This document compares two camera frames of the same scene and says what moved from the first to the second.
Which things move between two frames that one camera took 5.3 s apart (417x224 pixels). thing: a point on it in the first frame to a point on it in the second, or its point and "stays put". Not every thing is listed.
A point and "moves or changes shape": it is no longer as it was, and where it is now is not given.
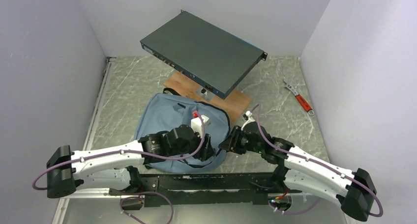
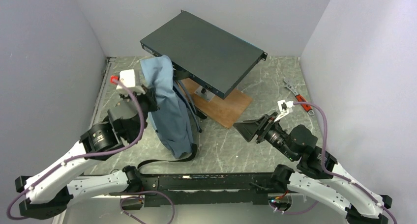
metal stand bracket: (205, 94) stays put
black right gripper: (231, 142) to (248, 128)
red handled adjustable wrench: (299, 98) stays put
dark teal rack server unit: (207, 55) stays put
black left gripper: (206, 150) to (149, 97)
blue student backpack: (162, 112) moves or changes shape
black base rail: (203, 189) stays put
